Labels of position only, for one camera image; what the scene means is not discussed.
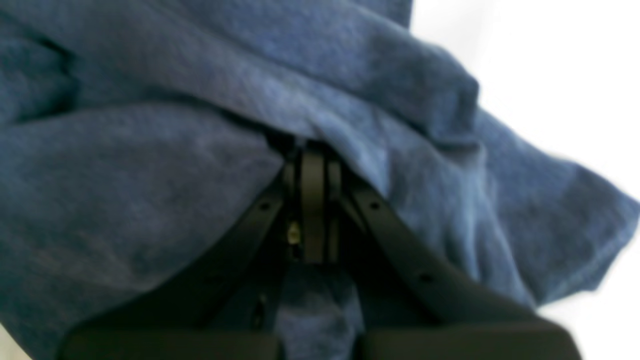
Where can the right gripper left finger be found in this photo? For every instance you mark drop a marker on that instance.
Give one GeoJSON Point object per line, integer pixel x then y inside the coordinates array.
{"type": "Point", "coordinates": [217, 307]}

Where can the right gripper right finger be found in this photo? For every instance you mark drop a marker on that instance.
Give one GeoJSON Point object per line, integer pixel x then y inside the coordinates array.
{"type": "Point", "coordinates": [415, 306]}

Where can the dark blue t-shirt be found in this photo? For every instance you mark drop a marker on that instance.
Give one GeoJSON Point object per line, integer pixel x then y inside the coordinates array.
{"type": "Point", "coordinates": [134, 133]}

